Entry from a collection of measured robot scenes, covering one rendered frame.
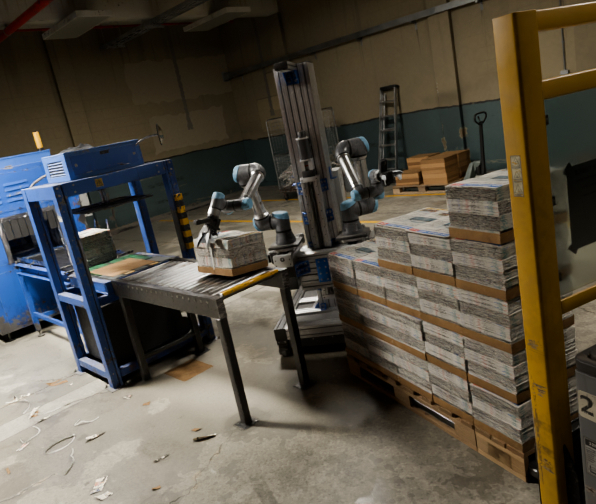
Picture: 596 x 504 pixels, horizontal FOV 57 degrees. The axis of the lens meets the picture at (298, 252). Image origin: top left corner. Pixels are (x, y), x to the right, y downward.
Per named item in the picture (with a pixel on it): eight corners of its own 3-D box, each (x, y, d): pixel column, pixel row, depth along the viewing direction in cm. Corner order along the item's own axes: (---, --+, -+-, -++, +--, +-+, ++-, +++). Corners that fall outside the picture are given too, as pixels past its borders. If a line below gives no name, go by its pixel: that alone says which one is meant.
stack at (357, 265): (395, 352, 380) (376, 236, 360) (534, 420, 277) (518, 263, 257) (348, 372, 365) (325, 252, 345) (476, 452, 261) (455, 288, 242)
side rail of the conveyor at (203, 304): (227, 316, 312) (222, 296, 309) (220, 320, 308) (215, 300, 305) (121, 293, 409) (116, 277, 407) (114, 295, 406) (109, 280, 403)
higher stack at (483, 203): (533, 420, 277) (507, 166, 247) (587, 446, 251) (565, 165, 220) (476, 452, 262) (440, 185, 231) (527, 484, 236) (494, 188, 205)
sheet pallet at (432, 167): (478, 181, 947) (474, 148, 933) (453, 192, 894) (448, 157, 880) (419, 184, 1034) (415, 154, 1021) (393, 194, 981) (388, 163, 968)
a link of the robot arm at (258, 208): (274, 233, 400) (247, 168, 370) (256, 235, 406) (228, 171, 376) (279, 223, 409) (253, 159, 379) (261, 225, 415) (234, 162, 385)
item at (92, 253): (118, 257, 484) (110, 228, 478) (86, 268, 465) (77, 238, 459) (100, 255, 512) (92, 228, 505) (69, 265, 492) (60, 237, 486)
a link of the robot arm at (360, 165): (355, 215, 396) (342, 139, 383) (374, 210, 399) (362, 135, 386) (361, 217, 384) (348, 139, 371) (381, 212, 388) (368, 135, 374)
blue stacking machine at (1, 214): (119, 300, 653) (68, 124, 604) (5, 345, 570) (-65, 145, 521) (70, 288, 763) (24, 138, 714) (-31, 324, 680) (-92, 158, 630)
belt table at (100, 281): (182, 266, 444) (179, 255, 442) (107, 295, 403) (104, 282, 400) (141, 261, 495) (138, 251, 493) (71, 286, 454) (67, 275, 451)
